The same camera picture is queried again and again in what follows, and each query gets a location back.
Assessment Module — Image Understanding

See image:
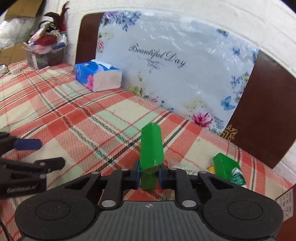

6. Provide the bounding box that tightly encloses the cotton swab pack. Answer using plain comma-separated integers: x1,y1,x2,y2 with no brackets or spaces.
168,161,202,176

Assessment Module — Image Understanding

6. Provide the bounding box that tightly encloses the large green box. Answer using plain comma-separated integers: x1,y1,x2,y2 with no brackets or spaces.
139,123,164,191

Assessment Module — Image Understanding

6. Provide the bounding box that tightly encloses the small green box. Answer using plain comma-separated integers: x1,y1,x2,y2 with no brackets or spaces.
213,153,241,181

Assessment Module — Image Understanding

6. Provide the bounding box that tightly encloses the green white snack packet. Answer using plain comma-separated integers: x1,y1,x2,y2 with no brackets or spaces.
208,166,247,186

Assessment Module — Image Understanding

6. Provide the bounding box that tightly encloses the plaid bed sheet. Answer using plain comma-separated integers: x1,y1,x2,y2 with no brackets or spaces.
1,64,290,240

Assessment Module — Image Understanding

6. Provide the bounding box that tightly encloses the white charger on bed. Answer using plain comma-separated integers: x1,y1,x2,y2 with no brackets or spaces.
0,64,21,76

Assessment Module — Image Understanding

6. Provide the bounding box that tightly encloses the basket of clutter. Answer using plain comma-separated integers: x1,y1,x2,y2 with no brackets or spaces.
23,1,69,70

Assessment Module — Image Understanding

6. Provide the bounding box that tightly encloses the blue tissue pack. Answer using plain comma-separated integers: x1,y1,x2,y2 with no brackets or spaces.
75,60,122,92

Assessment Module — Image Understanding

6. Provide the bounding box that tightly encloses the dark brown headboard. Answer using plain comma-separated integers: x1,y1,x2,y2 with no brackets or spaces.
76,11,295,167

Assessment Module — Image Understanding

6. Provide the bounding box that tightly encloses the floral plastic-wrapped pillow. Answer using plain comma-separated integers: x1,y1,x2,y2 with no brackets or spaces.
95,10,259,134

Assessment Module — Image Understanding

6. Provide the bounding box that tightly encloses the brown cardboard storage box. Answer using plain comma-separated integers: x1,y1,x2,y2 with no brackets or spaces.
276,185,296,241

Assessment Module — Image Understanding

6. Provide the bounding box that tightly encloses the black cable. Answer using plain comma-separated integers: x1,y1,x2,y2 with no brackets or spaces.
0,218,11,241

